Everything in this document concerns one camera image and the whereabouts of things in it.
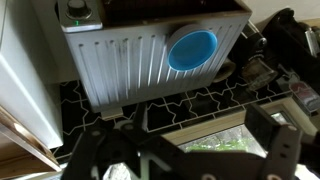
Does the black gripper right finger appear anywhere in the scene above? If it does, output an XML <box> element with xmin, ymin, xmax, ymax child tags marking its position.
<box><xmin>244</xmin><ymin>103</ymin><xmax>303</xmax><ymax>180</ymax></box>

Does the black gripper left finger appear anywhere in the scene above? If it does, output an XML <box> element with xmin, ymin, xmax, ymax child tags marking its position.
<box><xmin>61</xmin><ymin>127</ymin><xmax>141</xmax><ymax>180</ymax></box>

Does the blue bowl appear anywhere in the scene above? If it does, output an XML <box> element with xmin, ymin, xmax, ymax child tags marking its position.
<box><xmin>167</xmin><ymin>29</ymin><xmax>219</xmax><ymax>72</ymax></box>

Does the silver toaster oven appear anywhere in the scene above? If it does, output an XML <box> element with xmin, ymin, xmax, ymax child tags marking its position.
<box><xmin>56</xmin><ymin>0</ymin><xmax>253</xmax><ymax>113</ymax></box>

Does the white microwave oven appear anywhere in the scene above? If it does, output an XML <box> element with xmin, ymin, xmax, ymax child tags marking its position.
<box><xmin>0</xmin><ymin>0</ymin><xmax>65</xmax><ymax>150</ymax></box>

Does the red white packet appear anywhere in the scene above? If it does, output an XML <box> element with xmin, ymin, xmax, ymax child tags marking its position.
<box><xmin>288</xmin><ymin>81</ymin><xmax>320</xmax><ymax>115</ymax></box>

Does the wooden serving tray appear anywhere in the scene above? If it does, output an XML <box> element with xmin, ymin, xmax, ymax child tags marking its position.
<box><xmin>0</xmin><ymin>105</ymin><xmax>63</xmax><ymax>173</ymax></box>

